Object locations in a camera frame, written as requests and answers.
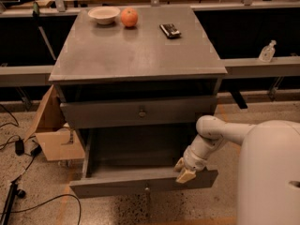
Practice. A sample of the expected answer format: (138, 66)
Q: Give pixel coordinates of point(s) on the white bowl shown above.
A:
(104, 15)

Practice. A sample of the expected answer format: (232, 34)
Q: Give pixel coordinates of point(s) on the orange fruit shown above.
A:
(129, 17)

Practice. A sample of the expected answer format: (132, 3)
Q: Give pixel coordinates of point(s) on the grey top drawer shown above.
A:
(137, 112)

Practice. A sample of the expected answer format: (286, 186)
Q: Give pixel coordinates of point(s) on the black power adapter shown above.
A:
(19, 147)

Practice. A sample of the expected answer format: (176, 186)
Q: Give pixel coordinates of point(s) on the grey drawer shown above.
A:
(137, 112)
(138, 159)

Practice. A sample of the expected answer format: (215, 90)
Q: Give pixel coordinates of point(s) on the black tripod stand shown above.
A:
(13, 192)

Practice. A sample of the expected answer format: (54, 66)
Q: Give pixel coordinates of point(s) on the grey metal rail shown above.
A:
(236, 69)

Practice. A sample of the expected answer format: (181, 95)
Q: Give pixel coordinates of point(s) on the black snack packet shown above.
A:
(170, 30)

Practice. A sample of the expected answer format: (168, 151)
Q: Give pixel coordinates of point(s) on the open cardboard box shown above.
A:
(57, 140)

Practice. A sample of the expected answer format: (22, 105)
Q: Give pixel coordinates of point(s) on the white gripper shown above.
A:
(194, 161)

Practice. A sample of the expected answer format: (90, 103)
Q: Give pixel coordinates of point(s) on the grey drawer cabinet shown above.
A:
(113, 62)

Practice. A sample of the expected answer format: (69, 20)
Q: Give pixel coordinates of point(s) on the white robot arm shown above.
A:
(268, 191)

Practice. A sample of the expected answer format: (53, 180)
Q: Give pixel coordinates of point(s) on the clear sanitizer bottle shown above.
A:
(268, 52)

